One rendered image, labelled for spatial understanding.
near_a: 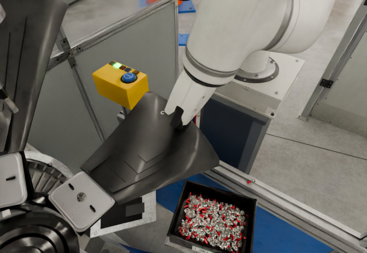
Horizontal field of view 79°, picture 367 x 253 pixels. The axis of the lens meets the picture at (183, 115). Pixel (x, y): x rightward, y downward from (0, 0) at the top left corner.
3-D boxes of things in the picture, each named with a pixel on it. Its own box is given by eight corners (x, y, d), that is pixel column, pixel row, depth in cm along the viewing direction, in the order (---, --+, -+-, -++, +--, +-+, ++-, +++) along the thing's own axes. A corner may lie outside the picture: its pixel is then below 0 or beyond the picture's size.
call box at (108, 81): (99, 96, 82) (90, 72, 74) (118, 82, 88) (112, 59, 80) (131, 113, 76) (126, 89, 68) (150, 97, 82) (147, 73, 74)
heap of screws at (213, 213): (174, 240, 63) (173, 236, 61) (188, 193, 73) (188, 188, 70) (242, 263, 59) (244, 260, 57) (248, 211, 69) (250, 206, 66)
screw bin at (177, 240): (167, 242, 63) (166, 235, 58) (184, 188, 74) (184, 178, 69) (246, 270, 58) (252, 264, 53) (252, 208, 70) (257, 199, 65)
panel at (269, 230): (147, 196, 143) (129, 130, 96) (148, 195, 144) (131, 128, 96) (274, 284, 112) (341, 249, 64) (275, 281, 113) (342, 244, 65)
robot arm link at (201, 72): (206, 23, 35) (200, 39, 37) (174, 47, 30) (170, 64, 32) (252, 52, 34) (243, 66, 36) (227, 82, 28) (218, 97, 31)
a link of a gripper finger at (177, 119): (190, 87, 35) (196, 88, 41) (164, 126, 37) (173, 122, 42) (196, 91, 35) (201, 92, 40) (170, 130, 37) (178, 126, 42)
